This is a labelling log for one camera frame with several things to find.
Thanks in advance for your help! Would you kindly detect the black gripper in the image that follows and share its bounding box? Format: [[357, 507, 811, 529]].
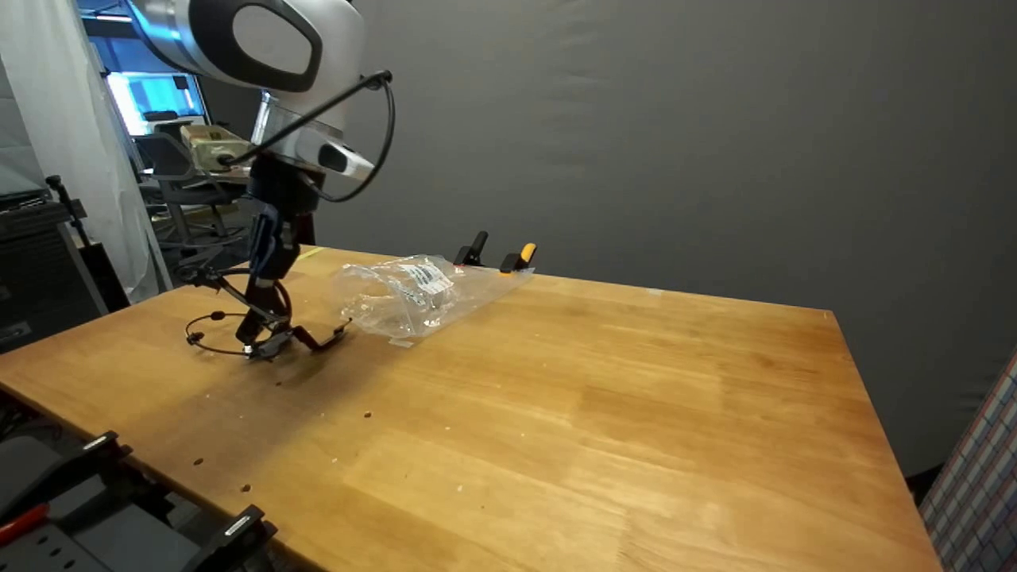
[[234, 151, 322, 347]]

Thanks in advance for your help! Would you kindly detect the clear plastic bag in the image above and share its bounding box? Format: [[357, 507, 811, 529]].
[[336, 254, 531, 344]]

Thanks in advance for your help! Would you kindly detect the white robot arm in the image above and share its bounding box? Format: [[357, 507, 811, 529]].
[[127, 0, 391, 354]]

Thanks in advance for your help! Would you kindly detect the black tripod stand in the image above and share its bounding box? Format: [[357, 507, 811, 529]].
[[44, 173, 131, 310]]

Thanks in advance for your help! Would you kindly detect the black orange table clamp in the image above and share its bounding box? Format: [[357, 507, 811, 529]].
[[453, 228, 543, 276]]

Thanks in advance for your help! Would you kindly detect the black left table clamp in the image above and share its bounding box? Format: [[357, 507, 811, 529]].
[[0, 431, 127, 522]]

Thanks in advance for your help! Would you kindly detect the background computer monitor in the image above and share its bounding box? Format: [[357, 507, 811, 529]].
[[103, 72, 206, 137]]

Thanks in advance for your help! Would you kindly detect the black front table clamp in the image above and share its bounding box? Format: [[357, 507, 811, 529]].
[[180, 505, 275, 572]]

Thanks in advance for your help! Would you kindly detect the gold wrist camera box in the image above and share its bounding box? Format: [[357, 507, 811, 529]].
[[180, 125, 250, 173]]

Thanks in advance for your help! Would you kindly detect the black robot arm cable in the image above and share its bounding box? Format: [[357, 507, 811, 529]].
[[224, 67, 400, 206]]

